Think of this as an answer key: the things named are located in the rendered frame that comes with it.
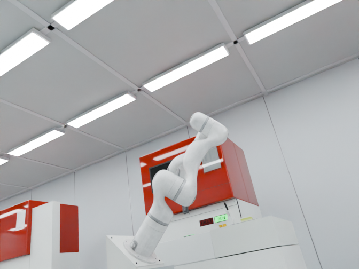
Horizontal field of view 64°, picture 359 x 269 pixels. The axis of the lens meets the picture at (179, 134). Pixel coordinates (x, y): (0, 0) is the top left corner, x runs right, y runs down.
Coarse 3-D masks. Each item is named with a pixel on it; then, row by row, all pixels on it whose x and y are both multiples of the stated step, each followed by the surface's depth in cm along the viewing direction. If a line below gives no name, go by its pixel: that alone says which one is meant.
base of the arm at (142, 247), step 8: (144, 224) 142; (152, 224) 140; (160, 224) 140; (144, 232) 140; (152, 232) 140; (160, 232) 141; (128, 240) 148; (136, 240) 141; (144, 240) 140; (152, 240) 140; (128, 248) 139; (136, 248) 140; (144, 248) 140; (152, 248) 141; (136, 256) 136; (144, 256) 140; (152, 256) 145
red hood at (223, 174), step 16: (176, 144) 258; (224, 144) 248; (144, 160) 270; (160, 160) 262; (208, 160) 238; (224, 160) 232; (240, 160) 279; (144, 176) 265; (208, 176) 234; (224, 176) 227; (240, 176) 258; (144, 192) 260; (208, 192) 230; (224, 192) 223; (240, 192) 240; (176, 208) 239; (192, 208) 233
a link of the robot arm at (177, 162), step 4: (176, 156) 185; (180, 156) 183; (176, 160) 182; (180, 160) 181; (172, 164) 183; (176, 164) 181; (180, 164) 180; (168, 168) 185; (172, 168) 182; (176, 168) 181; (176, 172) 184
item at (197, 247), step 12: (180, 240) 167; (192, 240) 164; (204, 240) 160; (156, 252) 172; (168, 252) 169; (180, 252) 165; (192, 252) 162; (204, 252) 158; (168, 264) 166; (180, 264) 163
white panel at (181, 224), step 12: (216, 204) 229; (228, 204) 224; (180, 216) 241; (192, 216) 235; (204, 216) 231; (216, 216) 225; (240, 216) 217; (168, 228) 243; (180, 228) 238; (192, 228) 232; (204, 228) 228; (168, 240) 239
